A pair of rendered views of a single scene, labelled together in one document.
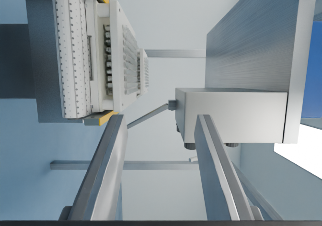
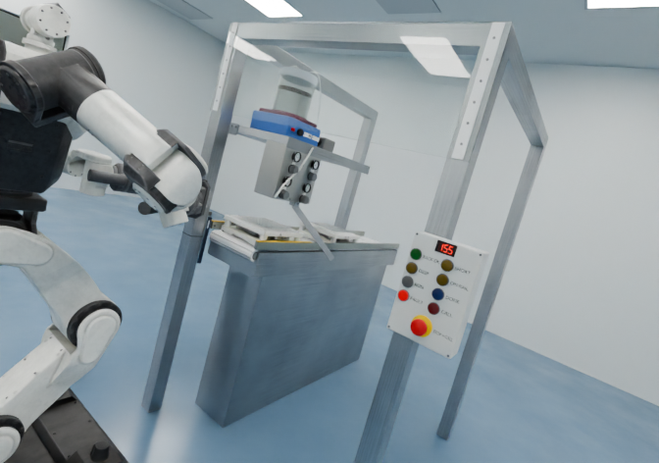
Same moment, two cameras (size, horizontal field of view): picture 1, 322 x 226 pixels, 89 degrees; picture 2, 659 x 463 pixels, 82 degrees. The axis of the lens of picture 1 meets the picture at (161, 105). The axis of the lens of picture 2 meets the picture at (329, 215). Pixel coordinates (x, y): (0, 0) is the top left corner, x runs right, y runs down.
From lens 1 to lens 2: 129 cm
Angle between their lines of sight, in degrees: 42
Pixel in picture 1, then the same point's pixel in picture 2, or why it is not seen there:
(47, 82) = (239, 263)
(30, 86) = (252, 289)
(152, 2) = not seen: hidden behind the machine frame
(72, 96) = (243, 249)
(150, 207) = not seen: outside the picture
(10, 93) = (252, 304)
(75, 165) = (452, 397)
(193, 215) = not seen: outside the picture
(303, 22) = (244, 130)
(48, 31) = (223, 251)
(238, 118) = (270, 167)
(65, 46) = (227, 242)
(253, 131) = (278, 160)
